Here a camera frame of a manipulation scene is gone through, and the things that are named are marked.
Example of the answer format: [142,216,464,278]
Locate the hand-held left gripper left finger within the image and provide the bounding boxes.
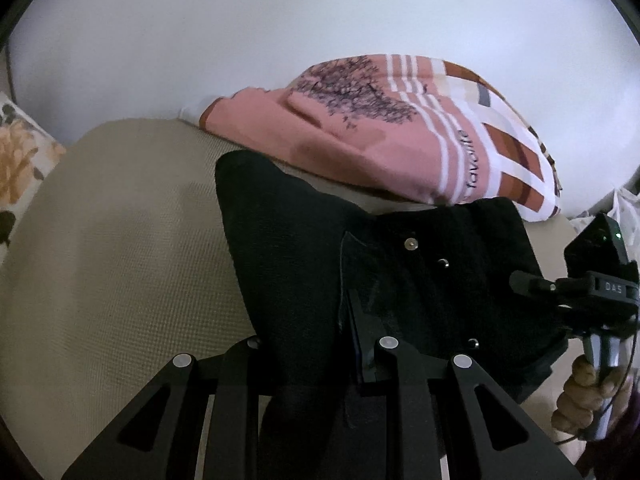
[60,336,271,480]

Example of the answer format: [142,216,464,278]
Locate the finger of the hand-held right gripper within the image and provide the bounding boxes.
[509,270,557,297]

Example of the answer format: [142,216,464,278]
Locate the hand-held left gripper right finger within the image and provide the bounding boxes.
[347,287,586,480]

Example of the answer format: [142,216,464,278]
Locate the black pants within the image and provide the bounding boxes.
[214,150,571,480]

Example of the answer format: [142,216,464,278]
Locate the person's right hand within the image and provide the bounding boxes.
[550,355,633,433]

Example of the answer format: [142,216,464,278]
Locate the white plastic bag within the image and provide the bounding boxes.
[570,187,640,241]

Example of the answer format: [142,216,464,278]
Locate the person's purple clothing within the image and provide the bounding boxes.
[582,380,640,480]

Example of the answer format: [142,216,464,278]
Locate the floral pillow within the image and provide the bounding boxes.
[0,91,67,248]

